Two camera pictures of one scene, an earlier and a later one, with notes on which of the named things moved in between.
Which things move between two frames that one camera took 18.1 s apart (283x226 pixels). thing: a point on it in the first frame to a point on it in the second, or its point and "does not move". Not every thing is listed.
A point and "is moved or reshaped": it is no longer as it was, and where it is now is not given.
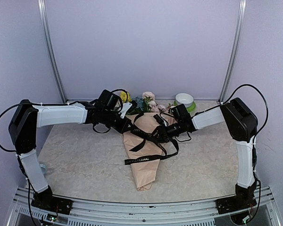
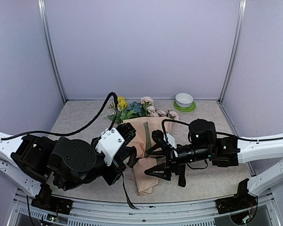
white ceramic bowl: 185,98 does not move
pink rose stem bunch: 155,108 to 152,112
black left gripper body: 107,120 to 119,165
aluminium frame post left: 41,10 does not move
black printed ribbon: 136,131 to 130,204
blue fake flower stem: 139,101 is moved or reshaped
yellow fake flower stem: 123,95 is moved or reshaped
